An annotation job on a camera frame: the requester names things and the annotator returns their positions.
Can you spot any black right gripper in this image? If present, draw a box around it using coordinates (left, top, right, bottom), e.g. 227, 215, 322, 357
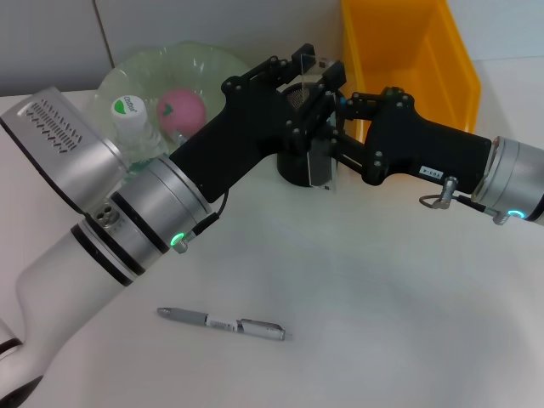
327, 87, 497, 195

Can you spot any left gripper connector cable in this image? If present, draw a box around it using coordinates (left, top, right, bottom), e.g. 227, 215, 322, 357
169, 189, 230, 256

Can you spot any clear green-label water bottle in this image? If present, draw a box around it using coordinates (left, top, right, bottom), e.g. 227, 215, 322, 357
110, 95, 171, 174

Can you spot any black mesh pen holder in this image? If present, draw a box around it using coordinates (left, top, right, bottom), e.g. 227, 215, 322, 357
275, 82, 342, 189

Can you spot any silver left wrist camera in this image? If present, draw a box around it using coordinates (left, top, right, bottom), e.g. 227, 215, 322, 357
0, 87, 128, 213

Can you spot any pale green glass fruit plate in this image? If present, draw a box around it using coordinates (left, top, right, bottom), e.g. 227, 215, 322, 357
93, 40, 256, 165

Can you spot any gripper connector cable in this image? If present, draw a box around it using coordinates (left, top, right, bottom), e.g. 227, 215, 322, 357
169, 189, 230, 256
418, 176, 511, 226

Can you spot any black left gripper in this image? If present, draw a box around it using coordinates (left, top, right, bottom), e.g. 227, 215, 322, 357
168, 42, 349, 204

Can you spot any grey white pen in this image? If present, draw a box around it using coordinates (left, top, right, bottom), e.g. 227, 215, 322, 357
156, 306, 295, 343

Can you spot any right gripper connector cable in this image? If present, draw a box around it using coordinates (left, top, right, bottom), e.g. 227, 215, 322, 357
418, 176, 511, 226

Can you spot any yellow plastic bin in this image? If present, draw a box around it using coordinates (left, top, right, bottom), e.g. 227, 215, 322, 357
339, 0, 482, 145

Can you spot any pink peach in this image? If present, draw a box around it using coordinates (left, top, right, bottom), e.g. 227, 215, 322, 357
156, 88, 208, 139

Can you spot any clear plastic ruler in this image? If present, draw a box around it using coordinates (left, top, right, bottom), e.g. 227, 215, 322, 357
297, 53, 342, 191

